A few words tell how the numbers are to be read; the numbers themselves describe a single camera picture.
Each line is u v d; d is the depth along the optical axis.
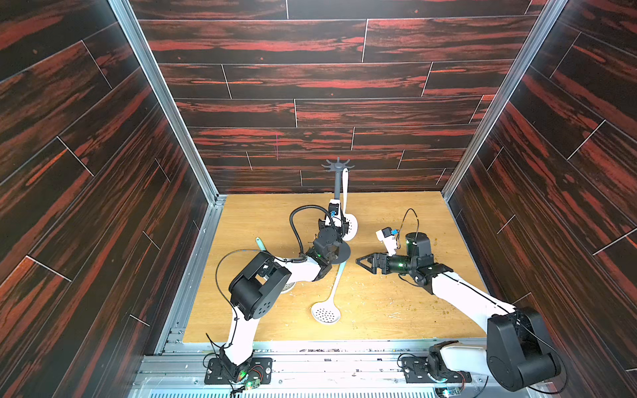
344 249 1.00
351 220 0.93
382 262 0.76
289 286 0.54
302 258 0.66
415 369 0.73
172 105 0.86
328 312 0.84
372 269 0.73
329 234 0.69
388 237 0.77
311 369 0.75
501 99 0.84
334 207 0.72
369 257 0.75
